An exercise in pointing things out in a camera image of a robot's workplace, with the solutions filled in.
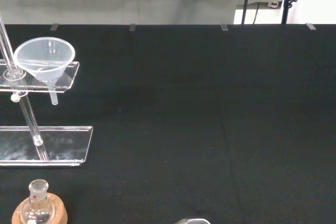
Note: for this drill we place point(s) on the clear acrylic funnel stand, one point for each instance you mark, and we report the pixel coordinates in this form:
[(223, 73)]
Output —
[(52, 145)]

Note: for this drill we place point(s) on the small glass round-bottom flask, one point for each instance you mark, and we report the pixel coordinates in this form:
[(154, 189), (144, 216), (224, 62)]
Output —
[(38, 190)]

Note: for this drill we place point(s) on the black bench cloth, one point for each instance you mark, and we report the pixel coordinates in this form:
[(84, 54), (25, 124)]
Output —
[(183, 103)]

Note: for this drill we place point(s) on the clear cloth clip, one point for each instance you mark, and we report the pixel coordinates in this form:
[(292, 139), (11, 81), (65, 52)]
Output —
[(132, 27), (53, 27), (310, 26), (224, 27)]

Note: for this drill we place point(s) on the small glass weighing funnel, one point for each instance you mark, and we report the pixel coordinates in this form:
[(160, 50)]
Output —
[(193, 221)]

